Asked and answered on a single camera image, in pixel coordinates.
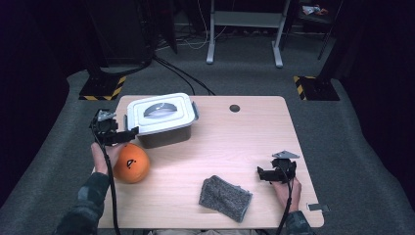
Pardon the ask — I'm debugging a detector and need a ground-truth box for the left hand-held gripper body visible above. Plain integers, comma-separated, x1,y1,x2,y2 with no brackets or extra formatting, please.
89,109,120,147

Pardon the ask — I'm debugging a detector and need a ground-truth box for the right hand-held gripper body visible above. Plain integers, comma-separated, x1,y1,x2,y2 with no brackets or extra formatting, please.
271,150,300,182

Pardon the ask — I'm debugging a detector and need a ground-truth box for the orange plush toy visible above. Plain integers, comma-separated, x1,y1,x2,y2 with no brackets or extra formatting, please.
113,142,152,184

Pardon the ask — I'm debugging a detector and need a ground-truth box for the white lid with grey handle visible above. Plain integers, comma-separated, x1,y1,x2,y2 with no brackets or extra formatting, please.
126,92,198,137

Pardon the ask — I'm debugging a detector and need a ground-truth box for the grey fluffy cloth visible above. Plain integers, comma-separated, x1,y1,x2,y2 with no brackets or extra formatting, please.
198,174,254,224

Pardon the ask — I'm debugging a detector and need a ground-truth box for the person's right hand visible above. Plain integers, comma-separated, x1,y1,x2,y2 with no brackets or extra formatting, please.
270,177,303,213

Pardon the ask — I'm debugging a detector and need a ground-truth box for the person's left hand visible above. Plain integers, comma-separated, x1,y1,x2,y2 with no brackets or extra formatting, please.
90,141,127,176

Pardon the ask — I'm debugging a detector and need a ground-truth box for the black hazard-striped stand base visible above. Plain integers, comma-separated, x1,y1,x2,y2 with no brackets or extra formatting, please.
293,75,341,102
78,74,127,102

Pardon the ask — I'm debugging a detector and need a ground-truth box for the grey tape strip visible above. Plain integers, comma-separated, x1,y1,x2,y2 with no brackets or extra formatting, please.
307,203,330,213

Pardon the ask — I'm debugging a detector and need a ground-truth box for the dark side table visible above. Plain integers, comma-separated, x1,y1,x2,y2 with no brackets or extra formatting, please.
292,0,344,62

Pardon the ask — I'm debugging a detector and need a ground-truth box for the small colourful bundle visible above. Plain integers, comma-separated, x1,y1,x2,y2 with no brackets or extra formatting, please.
301,4,329,17

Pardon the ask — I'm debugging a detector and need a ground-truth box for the right hand-held gripper cable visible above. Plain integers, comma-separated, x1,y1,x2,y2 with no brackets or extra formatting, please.
275,163,295,235

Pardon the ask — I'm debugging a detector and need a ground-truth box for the hand-held gripper cable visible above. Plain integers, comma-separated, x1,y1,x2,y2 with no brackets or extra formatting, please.
92,130,122,235
275,163,295,235

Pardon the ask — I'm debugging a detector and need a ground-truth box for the left hand-held gripper cable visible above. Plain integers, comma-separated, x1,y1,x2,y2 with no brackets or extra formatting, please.
92,130,122,235

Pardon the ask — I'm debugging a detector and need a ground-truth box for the black floor cable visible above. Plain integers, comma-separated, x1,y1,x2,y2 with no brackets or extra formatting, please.
156,56,217,97
153,58,196,97

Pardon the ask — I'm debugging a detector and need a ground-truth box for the white cable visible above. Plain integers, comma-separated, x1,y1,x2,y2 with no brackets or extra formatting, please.
182,0,229,51

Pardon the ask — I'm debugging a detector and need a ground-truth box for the white desk frame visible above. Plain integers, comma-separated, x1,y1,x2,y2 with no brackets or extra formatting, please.
206,0,292,69

